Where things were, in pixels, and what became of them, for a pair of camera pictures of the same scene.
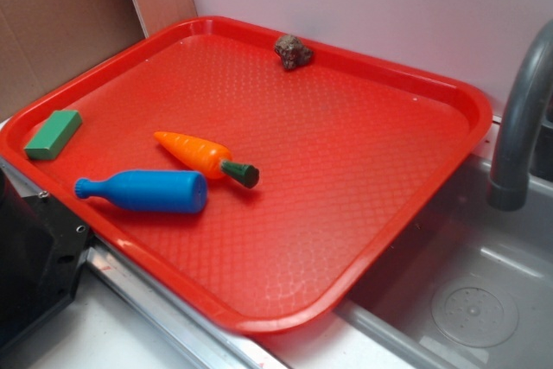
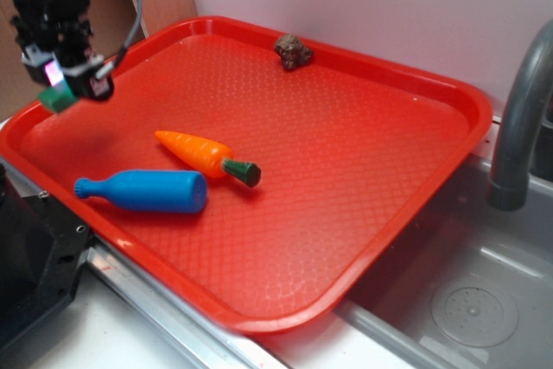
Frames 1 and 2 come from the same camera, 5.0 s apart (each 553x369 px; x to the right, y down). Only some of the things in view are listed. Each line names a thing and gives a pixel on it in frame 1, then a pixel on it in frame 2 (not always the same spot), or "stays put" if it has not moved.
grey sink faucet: x=507 y=185 stays put
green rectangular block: x=53 y=135 -> x=60 y=94
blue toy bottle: x=164 y=190 stays put
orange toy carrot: x=207 y=159 stays put
